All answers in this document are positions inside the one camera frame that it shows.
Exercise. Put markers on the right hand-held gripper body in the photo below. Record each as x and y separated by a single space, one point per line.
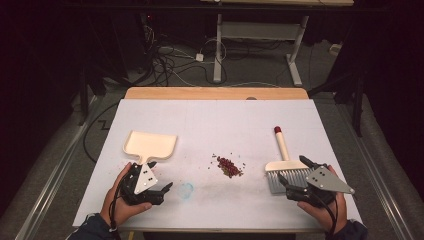
328 181

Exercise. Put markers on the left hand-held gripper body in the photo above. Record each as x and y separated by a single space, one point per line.
145 181

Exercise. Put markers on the cream dustpan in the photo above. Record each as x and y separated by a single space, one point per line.
150 145

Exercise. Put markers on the cream brush with red cap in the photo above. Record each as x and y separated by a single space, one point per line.
282 146

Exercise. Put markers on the red beans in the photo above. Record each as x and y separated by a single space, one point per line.
228 168

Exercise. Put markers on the person's right hand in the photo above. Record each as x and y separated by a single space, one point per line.
325 216

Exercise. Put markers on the person's left hand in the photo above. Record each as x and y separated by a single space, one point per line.
116 210

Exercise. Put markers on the black stand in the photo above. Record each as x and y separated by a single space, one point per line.
83 100
358 106

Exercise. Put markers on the white table mat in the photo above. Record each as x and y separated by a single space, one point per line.
216 116

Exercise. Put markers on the wooden table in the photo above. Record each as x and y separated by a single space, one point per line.
200 93

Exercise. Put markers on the small white box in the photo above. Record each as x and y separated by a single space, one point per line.
336 49

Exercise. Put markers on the white power adapter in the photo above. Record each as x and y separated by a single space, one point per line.
199 57

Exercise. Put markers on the metal floor rail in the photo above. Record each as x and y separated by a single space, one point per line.
56 173
376 173

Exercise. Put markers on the white desk frame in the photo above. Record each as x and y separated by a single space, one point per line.
256 30

